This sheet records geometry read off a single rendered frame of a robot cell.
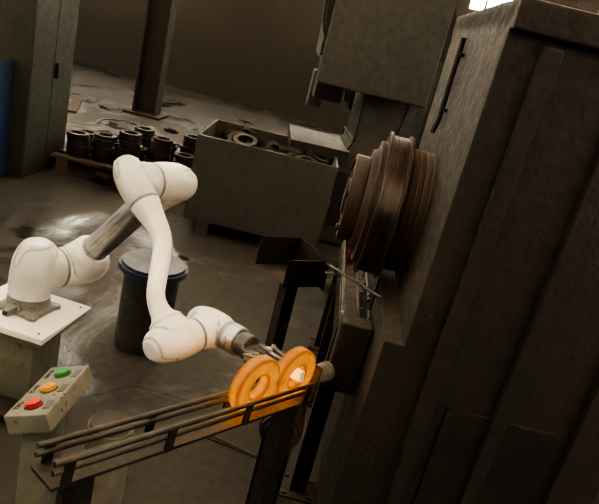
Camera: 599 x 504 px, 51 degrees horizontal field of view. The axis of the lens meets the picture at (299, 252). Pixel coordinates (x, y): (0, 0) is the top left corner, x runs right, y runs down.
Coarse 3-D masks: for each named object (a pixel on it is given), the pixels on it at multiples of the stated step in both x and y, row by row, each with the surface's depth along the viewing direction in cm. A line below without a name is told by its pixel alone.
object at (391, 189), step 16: (400, 144) 189; (400, 160) 184; (384, 176) 180; (400, 176) 181; (384, 192) 180; (400, 192) 180; (384, 208) 181; (384, 224) 182; (368, 240) 183; (384, 240) 184; (368, 256) 189; (368, 272) 201
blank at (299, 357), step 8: (288, 352) 167; (296, 352) 167; (304, 352) 168; (280, 360) 165; (288, 360) 165; (296, 360) 166; (304, 360) 169; (312, 360) 173; (280, 368) 164; (288, 368) 165; (296, 368) 168; (304, 368) 172; (312, 368) 174; (280, 376) 164; (288, 376) 166; (304, 376) 173; (280, 384) 165; (288, 384) 168; (296, 384) 172; (304, 384) 175; (296, 392) 173; (288, 400) 171
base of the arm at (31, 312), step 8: (8, 296) 231; (0, 304) 231; (8, 304) 229; (16, 304) 229; (24, 304) 229; (32, 304) 230; (40, 304) 232; (48, 304) 237; (56, 304) 242; (8, 312) 225; (16, 312) 229; (24, 312) 229; (32, 312) 230; (40, 312) 233; (48, 312) 237; (32, 320) 228
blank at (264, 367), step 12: (252, 360) 155; (264, 360) 155; (240, 372) 153; (252, 372) 152; (264, 372) 156; (276, 372) 161; (240, 384) 151; (252, 384) 155; (264, 384) 161; (276, 384) 163; (228, 396) 154; (240, 396) 153; (252, 396) 159; (264, 396) 161
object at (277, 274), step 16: (272, 240) 273; (288, 240) 277; (304, 240) 277; (272, 256) 276; (288, 256) 281; (304, 256) 277; (320, 256) 266; (272, 272) 266; (288, 272) 251; (304, 272) 255; (320, 272) 259; (288, 288) 265; (320, 288) 265; (288, 304) 268; (272, 320) 273; (288, 320) 272; (272, 336) 273
